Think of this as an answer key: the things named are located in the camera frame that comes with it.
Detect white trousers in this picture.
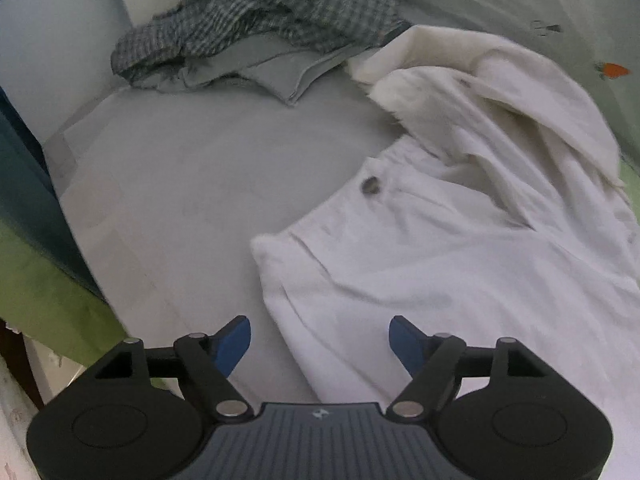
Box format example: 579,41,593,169
252,26,639,479

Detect green grid bed sheet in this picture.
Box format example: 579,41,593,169
1,223,127,366

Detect dark teal bed edge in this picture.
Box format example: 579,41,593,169
1,94,104,299

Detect grey folded garment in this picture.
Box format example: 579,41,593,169
134,32,368,105

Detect white carrot print quilt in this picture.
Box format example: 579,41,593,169
409,0,639,162

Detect blue checked shirt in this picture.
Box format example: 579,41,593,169
111,0,407,87

